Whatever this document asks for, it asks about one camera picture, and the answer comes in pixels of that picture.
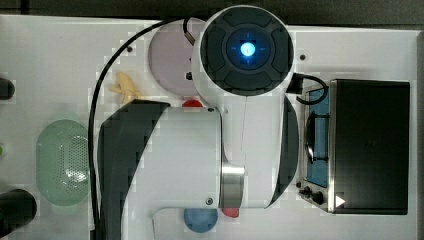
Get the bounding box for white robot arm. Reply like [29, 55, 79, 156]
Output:
[96, 6, 299, 240]

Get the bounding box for green plastic strainer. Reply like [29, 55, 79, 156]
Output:
[36, 119, 89, 206]

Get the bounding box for lilac round plate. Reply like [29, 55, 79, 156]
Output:
[148, 20, 197, 97]

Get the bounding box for peeled toy banana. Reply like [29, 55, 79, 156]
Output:
[109, 72, 143, 104]

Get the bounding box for small red toy fruit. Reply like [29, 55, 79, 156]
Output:
[222, 208, 239, 218]

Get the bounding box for blue plastic cup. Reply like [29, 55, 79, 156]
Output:
[184, 208, 218, 233]

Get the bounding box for black toaster oven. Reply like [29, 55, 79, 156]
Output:
[297, 79, 410, 215]

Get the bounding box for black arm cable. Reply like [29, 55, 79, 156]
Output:
[87, 18, 178, 234]

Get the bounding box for lower black cylinder post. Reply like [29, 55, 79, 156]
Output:
[0, 189, 37, 237]

